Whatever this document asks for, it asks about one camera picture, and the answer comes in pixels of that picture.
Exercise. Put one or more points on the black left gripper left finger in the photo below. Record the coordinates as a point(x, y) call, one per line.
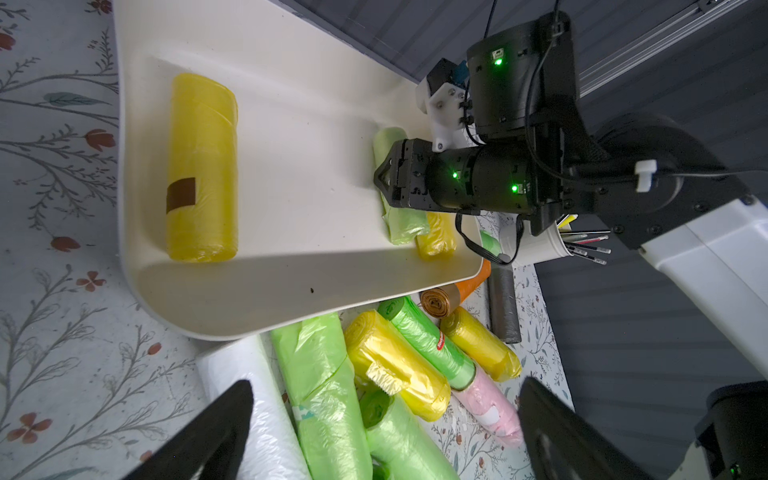
point(211, 446)

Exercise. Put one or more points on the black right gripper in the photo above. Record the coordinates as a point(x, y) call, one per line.
point(495, 177)

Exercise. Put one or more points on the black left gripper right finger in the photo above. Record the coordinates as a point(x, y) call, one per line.
point(561, 445)

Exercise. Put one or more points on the yellow trash bag roll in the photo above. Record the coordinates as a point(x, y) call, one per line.
point(382, 356)
point(440, 242)
point(481, 345)
point(202, 191)

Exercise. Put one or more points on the light green trash bag roll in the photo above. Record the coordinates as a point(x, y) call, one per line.
point(398, 442)
point(403, 224)
point(320, 383)

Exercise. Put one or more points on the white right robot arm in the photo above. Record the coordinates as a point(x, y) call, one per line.
point(663, 192)

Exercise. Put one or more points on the white blue trash bag roll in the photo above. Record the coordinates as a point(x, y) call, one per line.
point(272, 449)

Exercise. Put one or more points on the pink trash bag roll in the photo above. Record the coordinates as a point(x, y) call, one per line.
point(485, 402)

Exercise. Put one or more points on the orange trash bag roll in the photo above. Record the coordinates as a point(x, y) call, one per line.
point(440, 302)

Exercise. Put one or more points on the grey trash bag roll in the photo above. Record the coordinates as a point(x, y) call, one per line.
point(503, 311)

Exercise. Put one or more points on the green labelled trash bag roll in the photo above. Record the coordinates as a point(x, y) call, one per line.
point(428, 340)

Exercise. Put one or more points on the cream storage box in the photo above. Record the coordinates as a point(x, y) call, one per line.
point(311, 235)

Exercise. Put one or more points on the white pen cup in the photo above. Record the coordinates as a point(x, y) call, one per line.
point(525, 248)

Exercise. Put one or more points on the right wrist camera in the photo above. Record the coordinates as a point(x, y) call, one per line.
point(441, 96)

